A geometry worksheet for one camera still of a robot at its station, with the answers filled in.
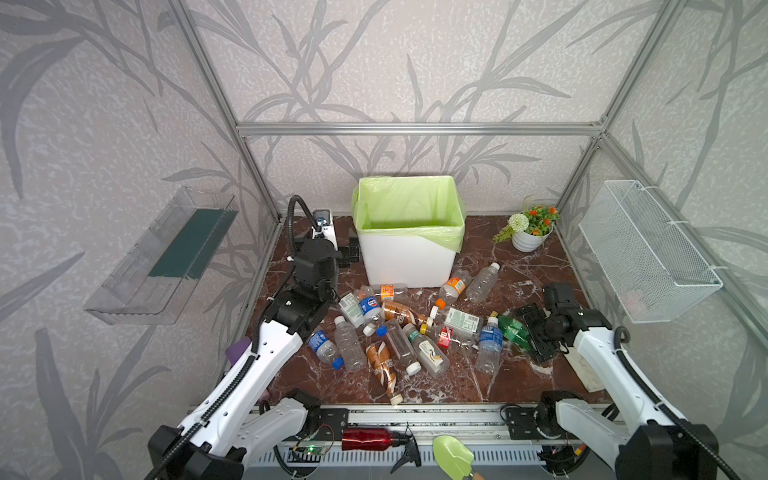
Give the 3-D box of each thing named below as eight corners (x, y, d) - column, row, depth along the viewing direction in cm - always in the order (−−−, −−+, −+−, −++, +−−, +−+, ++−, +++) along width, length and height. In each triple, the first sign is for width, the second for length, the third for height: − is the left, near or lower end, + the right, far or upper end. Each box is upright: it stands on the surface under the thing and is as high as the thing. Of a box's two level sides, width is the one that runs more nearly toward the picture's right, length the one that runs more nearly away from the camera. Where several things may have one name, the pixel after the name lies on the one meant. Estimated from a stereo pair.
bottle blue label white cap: (474, 371, 84) (478, 364, 79) (480, 320, 93) (484, 312, 89) (495, 377, 83) (501, 371, 78) (500, 325, 92) (504, 317, 88)
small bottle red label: (436, 351, 86) (438, 345, 82) (435, 332, 90) (437, 325, 86) (473, 351, 86) (477, 345, 82) (470, 332, 90) (474, 325, 86)
